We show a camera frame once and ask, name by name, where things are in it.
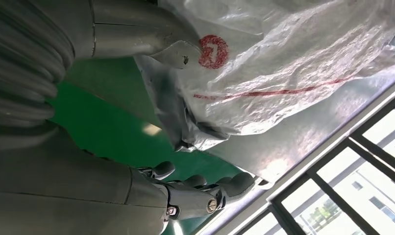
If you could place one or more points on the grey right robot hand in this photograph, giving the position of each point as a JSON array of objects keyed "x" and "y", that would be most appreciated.
[{"x": 71, "y": 188}]

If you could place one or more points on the green conveyor belt silver frame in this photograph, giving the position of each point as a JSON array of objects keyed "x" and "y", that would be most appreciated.
[{"x": 113, "y": 129}]

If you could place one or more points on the black window frame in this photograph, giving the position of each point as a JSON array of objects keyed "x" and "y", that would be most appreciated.
[{"x": 334, "y": 196}]

